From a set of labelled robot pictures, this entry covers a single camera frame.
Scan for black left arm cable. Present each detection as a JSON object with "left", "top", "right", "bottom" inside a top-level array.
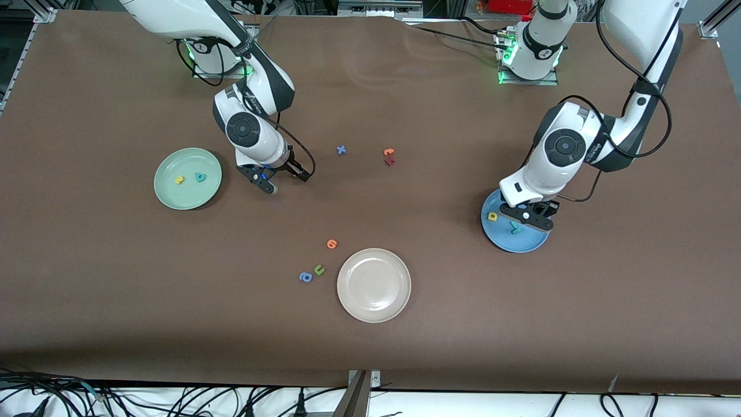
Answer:
[{"left": 524, "top": 0, "right": 673, "bottom": 203}]

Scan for grey metal bracket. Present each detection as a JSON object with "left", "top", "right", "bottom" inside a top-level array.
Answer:
[{"left": 332, "top": 370, "right": 381, "bottom": 417}]

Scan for grey metal rack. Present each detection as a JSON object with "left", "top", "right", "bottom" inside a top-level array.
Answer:
[{"left": 338, "top": 0, "right": 424, "bottom": 19}]

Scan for brown table cover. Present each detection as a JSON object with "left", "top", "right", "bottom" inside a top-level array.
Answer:
[{"left": 0, "top": 10, "right": 741, "bottom": 396}]

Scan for black looped cable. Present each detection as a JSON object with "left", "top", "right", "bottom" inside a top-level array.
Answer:
[{"left": 599, "top": 393, "right": 629, "bottom": 417}]

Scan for green plate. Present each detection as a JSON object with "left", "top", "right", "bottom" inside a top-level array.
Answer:
[{"left": 153, "top": 147, "right": 223, "bottom": 210}]

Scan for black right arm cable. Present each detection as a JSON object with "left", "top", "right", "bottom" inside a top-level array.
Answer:
[{"left": 175, "top": 38, "right": 317, "bottom": 177}]

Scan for red box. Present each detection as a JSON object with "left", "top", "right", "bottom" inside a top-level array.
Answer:
[{"left": 488, "top": 0, "right": 536, "bottom": 15}]

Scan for black cable on table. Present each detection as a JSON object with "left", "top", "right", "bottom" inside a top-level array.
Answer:
[{"left": 404, "top": 16, "right": 510, "bottom": 52}]

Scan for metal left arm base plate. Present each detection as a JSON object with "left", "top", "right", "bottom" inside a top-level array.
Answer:
[{"left": 497, "top": 29, "right": 560, "bottom": 86}]

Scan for beige plate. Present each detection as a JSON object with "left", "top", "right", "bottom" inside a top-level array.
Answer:
[{"left": 336, "top": 248, "right": 412, "bottom": 323}]

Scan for blue plate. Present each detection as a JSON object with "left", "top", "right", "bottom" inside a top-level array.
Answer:
[{"left": 482, "top": 188, "right": 552, "bottom": 254}]

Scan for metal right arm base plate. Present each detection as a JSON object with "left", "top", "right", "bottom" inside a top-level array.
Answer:
[{"left": 192, "top": 23, "right": 258, "bottom": 79}]

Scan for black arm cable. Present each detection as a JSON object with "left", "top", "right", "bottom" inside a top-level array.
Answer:
[
  {"left": 175, "top": 38, "right": 317, "bottom": 177},
  {"left": 524, "top": 0, "right": 673, "bottom": 203}
]

